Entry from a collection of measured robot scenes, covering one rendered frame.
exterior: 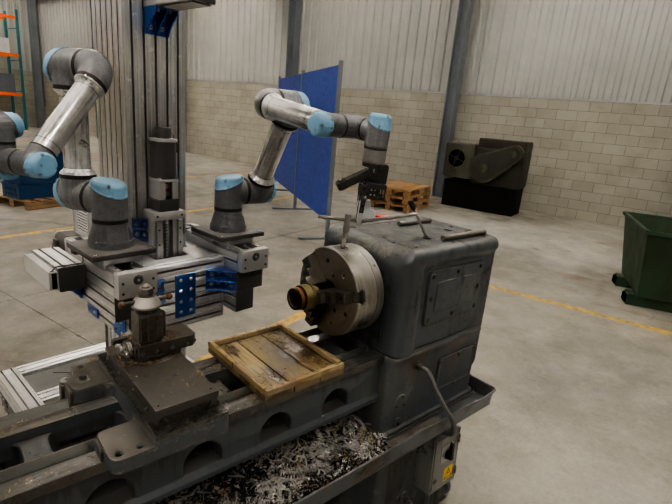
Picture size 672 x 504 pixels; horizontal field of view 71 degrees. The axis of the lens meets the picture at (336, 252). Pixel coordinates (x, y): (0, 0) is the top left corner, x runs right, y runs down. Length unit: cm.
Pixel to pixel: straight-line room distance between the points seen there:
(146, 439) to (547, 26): 1119
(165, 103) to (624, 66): 1016
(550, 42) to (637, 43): 157
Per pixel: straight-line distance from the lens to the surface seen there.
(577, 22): 1164
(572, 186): 1135
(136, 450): 125
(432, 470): 219
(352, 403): 174
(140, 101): 199
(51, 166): 161
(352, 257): 159
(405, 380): 184
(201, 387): 132
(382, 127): 152
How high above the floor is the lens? 167
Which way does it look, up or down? 16 degrees down
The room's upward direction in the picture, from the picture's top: 5 degrees clockwise
